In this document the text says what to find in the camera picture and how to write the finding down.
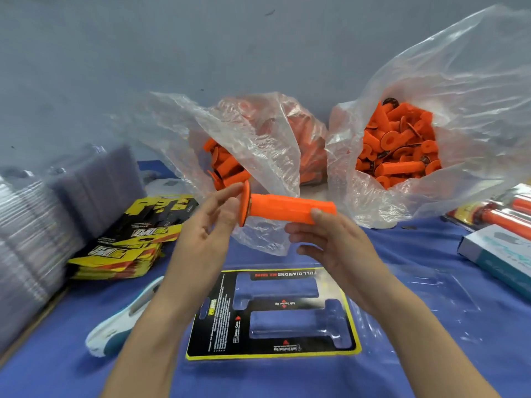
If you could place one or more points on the person's left hand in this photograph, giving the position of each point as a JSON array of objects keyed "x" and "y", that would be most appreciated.
[{"x": 199, "y": 253}]

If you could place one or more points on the person's right hand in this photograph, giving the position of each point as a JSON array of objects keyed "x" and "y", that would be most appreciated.
[{"x": 344, "y": 253}]

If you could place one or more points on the yellow black backing card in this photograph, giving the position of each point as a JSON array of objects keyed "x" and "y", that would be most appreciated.
[{"x": 212, "y": 327}]

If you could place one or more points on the teal hand stapler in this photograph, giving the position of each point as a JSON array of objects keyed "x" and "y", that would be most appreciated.
[{"x": 112, "y": 331}]

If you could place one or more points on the stack of clear blister shells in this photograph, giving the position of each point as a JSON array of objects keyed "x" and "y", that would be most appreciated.
[{"x": 41, "y": 236}]

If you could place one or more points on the person's right forearm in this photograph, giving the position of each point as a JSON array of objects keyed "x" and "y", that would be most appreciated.
[{"x": 431, "y": 352}]

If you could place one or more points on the stack of yellow black cards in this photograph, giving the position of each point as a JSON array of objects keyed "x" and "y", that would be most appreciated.
[{"x": 133, "y": 240}]

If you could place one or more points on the white printed paper sheet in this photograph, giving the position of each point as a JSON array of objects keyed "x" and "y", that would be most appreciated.
[{"x": 166, "y": 186}]

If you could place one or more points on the teal white cardboard box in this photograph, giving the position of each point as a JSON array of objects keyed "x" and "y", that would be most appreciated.
[{"x": 502, "y": 257}]

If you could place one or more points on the large clear plastic bag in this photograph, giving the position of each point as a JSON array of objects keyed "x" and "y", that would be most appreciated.
[{"x": 489, "y": 78}]

